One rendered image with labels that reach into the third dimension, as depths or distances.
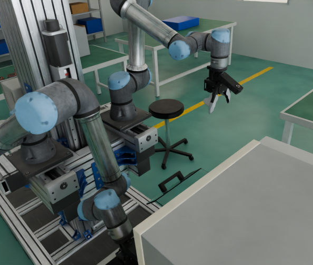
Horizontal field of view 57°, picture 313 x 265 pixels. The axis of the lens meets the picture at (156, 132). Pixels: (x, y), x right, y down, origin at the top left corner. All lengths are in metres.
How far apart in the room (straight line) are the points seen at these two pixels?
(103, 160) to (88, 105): 0.21
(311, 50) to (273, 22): 0.82
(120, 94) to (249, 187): 0.97
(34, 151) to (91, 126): 0.43
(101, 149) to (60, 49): 0.56
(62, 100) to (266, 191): 0.59
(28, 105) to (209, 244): 0.58
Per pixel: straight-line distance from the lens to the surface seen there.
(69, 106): 0.89
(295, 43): 5.64
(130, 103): 1.54
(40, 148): 1.34
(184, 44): 1.18
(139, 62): 1.56
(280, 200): 0.68
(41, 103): 0.85
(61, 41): 1.38
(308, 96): 2.61
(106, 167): 1.04
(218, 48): 1.25
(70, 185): 1.33
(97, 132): 0.99
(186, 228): 0.59
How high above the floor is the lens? 1.77
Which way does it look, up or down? 31 degrees down
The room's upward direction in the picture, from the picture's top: 4 degrees counter-clockwise
